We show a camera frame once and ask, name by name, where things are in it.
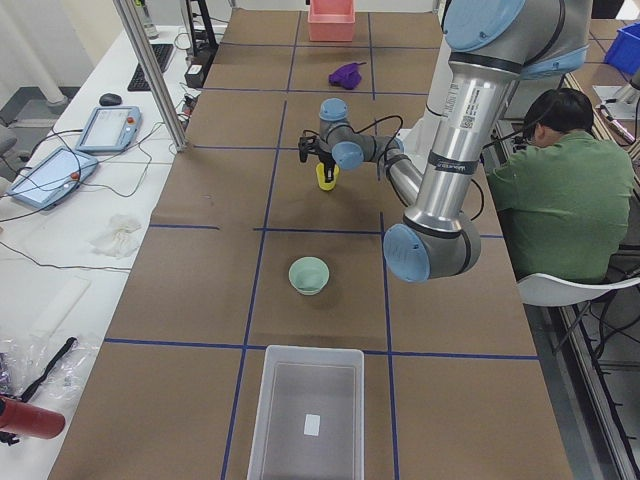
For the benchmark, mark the teach pendant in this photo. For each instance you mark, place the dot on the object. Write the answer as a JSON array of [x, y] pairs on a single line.
[[109, 130], [52, 180]]

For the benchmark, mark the purple cloth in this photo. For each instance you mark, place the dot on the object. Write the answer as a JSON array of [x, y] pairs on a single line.
[[347, 76]]

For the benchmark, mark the black adapter box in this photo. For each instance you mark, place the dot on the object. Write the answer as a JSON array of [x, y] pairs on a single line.
[[194, 76]]

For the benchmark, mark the person in green shirt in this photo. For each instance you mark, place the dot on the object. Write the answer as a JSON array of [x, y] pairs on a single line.
[[564, 200]]

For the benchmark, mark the blue storage bin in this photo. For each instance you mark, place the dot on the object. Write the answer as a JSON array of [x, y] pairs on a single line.
[[624, 53]]

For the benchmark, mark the crumpled white tissue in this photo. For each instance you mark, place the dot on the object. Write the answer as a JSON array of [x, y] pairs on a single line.
[[118, 240]]

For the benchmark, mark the clear plastic storage box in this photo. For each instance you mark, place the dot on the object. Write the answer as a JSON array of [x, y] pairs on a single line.
[[310, 415]]

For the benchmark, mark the white flat strip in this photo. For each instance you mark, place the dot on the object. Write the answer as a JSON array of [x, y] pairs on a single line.
[[54, 314]]

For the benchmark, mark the aluminium frame post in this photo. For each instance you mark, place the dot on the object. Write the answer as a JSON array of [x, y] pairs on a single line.
[[146, 58]]

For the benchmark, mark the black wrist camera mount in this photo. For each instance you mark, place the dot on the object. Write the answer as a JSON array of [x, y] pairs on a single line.
[[308, 145]]

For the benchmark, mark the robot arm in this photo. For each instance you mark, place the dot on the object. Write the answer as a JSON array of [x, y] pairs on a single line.
[[494, 45]]

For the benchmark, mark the light green ceramic bowl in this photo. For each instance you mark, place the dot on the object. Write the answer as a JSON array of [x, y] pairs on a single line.
[[308, 275]]

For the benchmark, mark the teach pendant near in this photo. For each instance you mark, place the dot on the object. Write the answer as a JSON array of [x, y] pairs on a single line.
[[52, 180]]

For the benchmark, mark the teach pendant far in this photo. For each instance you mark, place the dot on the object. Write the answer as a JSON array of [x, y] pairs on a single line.
[[109, 130]]

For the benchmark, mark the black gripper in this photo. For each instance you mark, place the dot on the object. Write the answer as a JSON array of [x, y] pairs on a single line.
[[327, 166]]

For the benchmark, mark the pink plastic bin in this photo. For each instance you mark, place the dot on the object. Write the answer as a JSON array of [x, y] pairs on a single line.
[[331, 20]]

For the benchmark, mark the red cylinder bottle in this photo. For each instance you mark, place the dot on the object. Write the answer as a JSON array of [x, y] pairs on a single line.
[[29, 420]]

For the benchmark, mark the black computer mouse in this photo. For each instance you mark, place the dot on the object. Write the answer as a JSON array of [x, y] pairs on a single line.
[[110, 99]]

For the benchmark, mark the clear plastic bag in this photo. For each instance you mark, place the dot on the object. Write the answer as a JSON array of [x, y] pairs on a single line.
[[37, 367]]

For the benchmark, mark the white chair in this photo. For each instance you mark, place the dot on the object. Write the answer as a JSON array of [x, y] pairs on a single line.
[[544, 290]]

